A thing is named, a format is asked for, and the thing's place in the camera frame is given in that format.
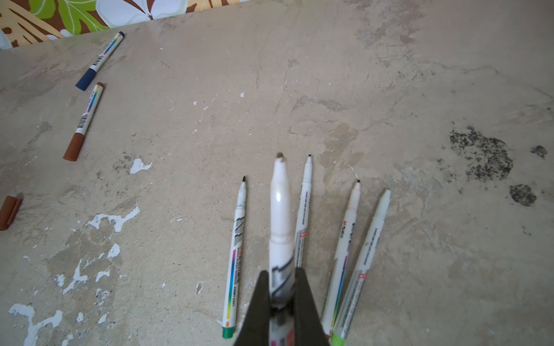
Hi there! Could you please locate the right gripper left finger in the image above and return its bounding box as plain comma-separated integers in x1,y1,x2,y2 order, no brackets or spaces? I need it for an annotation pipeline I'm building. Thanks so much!
234,270,271,346

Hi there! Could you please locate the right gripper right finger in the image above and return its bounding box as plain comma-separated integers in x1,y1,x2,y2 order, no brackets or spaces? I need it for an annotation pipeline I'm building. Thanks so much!
293,268,329,346

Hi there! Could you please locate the light green capped marker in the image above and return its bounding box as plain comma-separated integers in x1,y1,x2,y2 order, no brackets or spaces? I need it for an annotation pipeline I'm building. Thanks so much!
330,188,391,346

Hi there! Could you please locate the yellow capped marker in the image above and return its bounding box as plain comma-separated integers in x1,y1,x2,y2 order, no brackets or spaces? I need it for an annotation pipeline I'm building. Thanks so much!
268,152,295,345

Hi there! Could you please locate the dark green capped marker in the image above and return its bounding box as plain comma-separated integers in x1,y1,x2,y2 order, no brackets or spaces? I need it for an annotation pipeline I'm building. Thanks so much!
295,154,312,268

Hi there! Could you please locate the brown pen cap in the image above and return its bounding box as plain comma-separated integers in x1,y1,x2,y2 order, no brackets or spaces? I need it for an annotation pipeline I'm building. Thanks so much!
0,196,23,231

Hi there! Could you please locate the blue capped marker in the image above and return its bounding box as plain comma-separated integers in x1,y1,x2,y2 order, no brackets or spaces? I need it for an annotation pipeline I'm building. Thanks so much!
76,31,125,91

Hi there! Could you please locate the brown capped thin marker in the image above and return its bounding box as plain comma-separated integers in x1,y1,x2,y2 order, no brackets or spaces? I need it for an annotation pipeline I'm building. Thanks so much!
63,82,105,161

